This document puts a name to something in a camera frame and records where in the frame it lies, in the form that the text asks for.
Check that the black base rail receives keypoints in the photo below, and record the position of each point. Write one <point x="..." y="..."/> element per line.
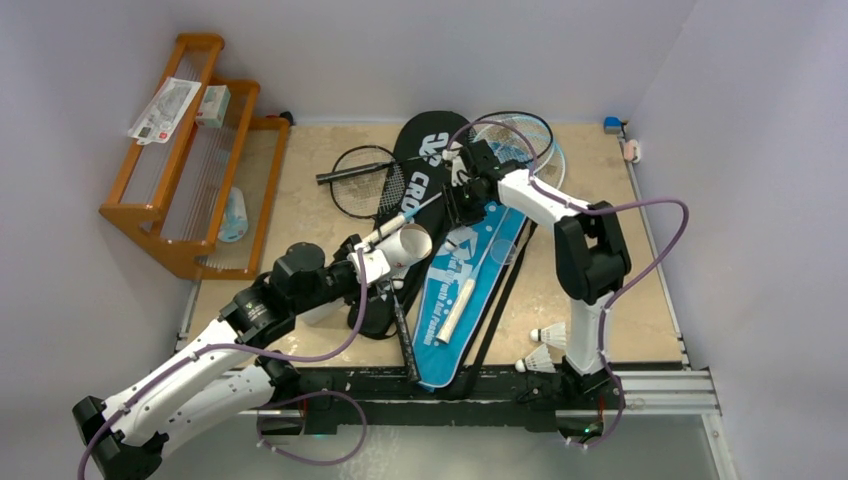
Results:
<point x="486" y="396"/>

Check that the white shuttlecock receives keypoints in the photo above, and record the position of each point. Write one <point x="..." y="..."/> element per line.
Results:
<point x="451" y="243"/>
<point x="554" y="336"/>
<point x="539" y="360"/>

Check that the white plastic package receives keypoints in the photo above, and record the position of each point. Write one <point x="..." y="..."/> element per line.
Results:
<point x="163" y="114"/>

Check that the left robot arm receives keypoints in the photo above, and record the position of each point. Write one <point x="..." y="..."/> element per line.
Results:
<point x="230" y="366"/>

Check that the blue white wipes pack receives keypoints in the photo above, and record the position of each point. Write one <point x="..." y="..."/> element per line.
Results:
<point x="234" y="224"/>

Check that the blue racket bag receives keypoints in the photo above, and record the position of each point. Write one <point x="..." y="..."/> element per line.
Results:
<point x="461" y="279"/>

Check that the black Crossway racket bag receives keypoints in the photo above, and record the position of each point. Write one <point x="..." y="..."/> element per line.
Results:
<point x="416" y="179"/>

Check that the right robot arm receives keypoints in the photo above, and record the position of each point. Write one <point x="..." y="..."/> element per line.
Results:
<point x="591" y="256"/>

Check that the blue racket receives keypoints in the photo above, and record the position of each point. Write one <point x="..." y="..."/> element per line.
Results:
<point x="459" y="139"/>
<point x="555" y="157"/>

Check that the clear tube lid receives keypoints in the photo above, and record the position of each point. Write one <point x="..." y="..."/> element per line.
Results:
<point x="503" y="252"/>

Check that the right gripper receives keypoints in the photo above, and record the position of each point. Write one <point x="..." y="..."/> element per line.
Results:
<point x="460" y="201"/>

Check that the white shuttlecock tube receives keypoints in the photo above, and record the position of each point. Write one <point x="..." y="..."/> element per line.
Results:
<point x="391" y="255"/>

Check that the blue clip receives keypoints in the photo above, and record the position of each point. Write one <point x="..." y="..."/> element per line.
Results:
<point x="613" y="126"/>

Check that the wooden shelf rack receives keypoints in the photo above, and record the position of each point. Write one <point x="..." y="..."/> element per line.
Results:
<point x="169" y="198"/>

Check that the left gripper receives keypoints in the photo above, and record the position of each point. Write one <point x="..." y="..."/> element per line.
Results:
<point x="347" y="252"/>

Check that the small white green box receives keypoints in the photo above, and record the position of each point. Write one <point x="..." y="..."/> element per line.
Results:
<point x="213" y="107"/>

